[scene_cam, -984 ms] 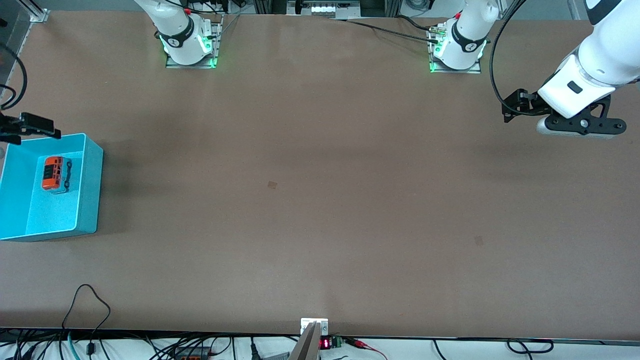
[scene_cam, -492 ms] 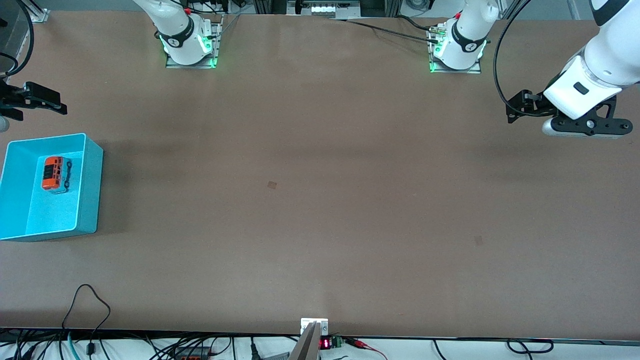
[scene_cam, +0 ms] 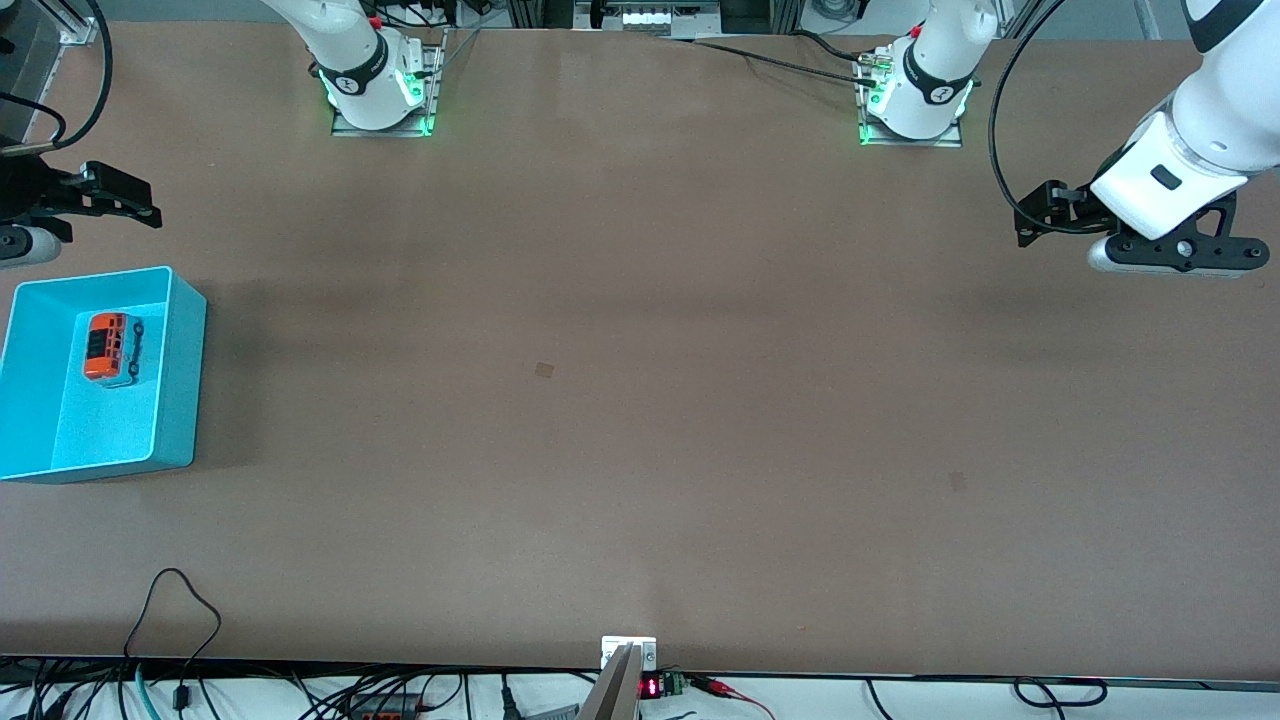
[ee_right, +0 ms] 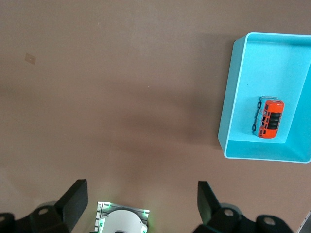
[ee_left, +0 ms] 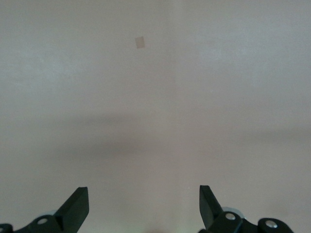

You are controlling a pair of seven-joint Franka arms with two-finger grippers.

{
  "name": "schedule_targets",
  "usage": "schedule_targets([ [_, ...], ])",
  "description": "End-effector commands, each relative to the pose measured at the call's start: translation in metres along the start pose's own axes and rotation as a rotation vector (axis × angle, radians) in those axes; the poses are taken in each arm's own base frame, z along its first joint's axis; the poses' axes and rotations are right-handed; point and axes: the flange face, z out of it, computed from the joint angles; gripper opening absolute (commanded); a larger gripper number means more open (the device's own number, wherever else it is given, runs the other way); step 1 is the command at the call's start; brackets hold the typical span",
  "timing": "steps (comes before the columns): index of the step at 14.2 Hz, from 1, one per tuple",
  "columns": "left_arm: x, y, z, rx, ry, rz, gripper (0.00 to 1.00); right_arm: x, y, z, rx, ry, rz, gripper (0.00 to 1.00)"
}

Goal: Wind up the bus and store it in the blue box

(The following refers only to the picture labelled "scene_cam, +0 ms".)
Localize orange toy bus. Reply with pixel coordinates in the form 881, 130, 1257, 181
82, 310, 146, 391

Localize blue plastic box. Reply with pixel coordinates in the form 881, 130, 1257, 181
0, 265, 209, 484

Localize grey orange power device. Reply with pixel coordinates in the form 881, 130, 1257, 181
345, 693, 423, 720

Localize grey metal bar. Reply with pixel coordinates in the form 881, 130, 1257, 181
578, 645, 643, 720

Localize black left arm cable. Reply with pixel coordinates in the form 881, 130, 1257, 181
988, 0, 1113, 236

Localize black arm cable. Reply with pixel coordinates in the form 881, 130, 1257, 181
988, 0, 1113, 236
0, 0, 113, 153

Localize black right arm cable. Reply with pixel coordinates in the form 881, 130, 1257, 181
0, 0, 113, 153

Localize metal corner bracket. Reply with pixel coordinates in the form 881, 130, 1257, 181
55, 0, 99, 46

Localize black cable across table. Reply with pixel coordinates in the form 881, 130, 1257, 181
640, 30, 886, 91

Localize aluminium frame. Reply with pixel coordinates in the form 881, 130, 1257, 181
505, 0, 806, 33

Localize black coiled cable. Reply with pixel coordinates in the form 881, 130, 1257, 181
865, 678, 1109, 713

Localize black looped cable with plug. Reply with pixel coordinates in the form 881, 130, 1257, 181
122, 568, 223, 713

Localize red clip wires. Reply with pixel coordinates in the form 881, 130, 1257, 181
686, 676, 779, 720

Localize white mounting bracket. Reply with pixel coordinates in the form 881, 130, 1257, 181
601, 636, 658, 671

